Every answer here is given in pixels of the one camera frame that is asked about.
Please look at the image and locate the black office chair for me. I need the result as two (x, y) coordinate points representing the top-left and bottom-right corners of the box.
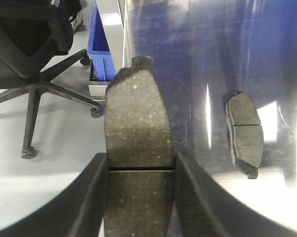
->
(0, 0), (103, 159)

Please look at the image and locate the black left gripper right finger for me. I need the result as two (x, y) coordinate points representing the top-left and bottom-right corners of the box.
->
(175, 151), (297, 237)

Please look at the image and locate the stainless steel rack frame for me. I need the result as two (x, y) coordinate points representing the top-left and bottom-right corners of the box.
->
(87, 0), (127, 101)

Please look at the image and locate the blue bin beside table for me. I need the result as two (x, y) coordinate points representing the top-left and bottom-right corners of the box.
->
(87, 4), (116, 81)

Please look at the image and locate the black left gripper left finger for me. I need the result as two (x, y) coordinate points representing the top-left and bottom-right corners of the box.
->
(0, 153), (108, 237)

